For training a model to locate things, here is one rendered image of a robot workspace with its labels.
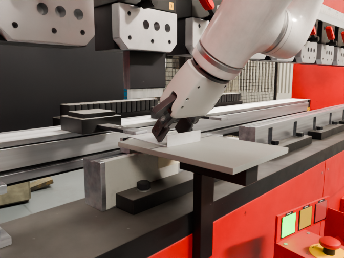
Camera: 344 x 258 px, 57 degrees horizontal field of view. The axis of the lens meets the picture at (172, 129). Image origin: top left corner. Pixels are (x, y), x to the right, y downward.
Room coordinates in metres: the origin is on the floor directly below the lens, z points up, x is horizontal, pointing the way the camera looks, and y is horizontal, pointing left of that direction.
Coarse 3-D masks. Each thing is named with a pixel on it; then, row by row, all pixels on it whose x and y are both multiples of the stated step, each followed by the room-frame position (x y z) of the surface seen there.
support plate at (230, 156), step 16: (128, 144) 0.58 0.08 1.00; (144, 144) 0.58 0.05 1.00; (192, 144) 0.58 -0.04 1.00; (208, 144) 0.58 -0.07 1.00; (224, 144) 0.58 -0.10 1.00; (240, 144) 0.58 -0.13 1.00; (256, 144) 0.58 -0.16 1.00; (176, 160) 0.50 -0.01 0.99; (192, 160) 0.48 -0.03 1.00; (208, 160) 0.47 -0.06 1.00; (224, 160) 0.47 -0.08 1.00; (240, 160) 0.47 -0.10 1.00; (256, 160) 0.47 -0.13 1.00
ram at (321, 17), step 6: (324, 0) 1.31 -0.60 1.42; (330, 0) 1.36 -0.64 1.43; (336, 0) 1.41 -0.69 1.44; (342, 0) 1.47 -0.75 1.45; (330, 6) 1.36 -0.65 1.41; (336, 6) 1.42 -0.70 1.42; (342, 6) 1.48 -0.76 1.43; (342, 12) 1.48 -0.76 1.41; (318, 18) 1.28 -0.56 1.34; (324, 18) 1.32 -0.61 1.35; (330, 18) 1.37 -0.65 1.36; (336, 18) 1.43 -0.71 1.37; (336, 24) 1.43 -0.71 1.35; (342, 24) 1.49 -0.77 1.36
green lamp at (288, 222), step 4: (288, 216) 0.64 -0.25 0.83; (292, 216) 0.65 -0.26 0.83; (284, 220) 0.63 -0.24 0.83; (288, 220) 0.64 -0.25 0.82; (292, 220) 0.65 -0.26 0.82; (284, 224) 0.63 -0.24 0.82; (288, 224) 0.64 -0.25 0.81; (292, 224) 0.65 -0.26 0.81; (284, 228) 0.63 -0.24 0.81; (288, 228) 0.64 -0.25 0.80; (292, 228) 0.65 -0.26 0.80; (284, 232) 0.63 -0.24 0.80; (288, 232) 0.64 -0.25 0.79; (292, 232) 0.65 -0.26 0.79; (284, 236) 0.63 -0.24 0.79
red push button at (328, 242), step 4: (324, 236) 0.59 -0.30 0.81; (328, 236) 0.59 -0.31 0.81; (320, 240) 0.58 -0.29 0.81; (324, 240) 0.58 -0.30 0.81; (328, 240) 0.58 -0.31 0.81; (332, 240) 0.58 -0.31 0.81; (336, 240) 0.58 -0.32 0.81; (320, 244) 0.58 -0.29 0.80; (324, 244) 0.57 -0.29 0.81; (328, 244) 0.57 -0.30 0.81; (332, 244) 0.57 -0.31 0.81; (336, 244) 0.57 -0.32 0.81; (340, 244) 0.57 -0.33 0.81; (324, 248) 0.58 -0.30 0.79; (328, 248) 0.57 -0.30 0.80; (332, 248) 0.56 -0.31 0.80; (336, 248) 0.56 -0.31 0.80; (324, 252) 0.58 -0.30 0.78; (328, 252) 0.57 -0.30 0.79; (332, 252) 0.57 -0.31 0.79
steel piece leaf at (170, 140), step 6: (186, 132) 0.59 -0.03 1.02; (192, 132) 0.60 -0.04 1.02; (198, 132) 0.61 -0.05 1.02; (138, 138) 0.63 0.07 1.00; (144, 138) 0.63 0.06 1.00; (150, 138) 0.63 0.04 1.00; (168, 138) 0.56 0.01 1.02; (174, 138) 0.57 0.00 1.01; (180, 138) 0.58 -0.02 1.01; (186, 138) 0.59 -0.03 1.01; (192, 138) 0.60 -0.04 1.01; (198, 138) 0.61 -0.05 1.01; (162, 144) 0.57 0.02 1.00; (168, 144) 0.56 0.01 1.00; (174, 144) 0.57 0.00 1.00; (180, 144) 0.58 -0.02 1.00
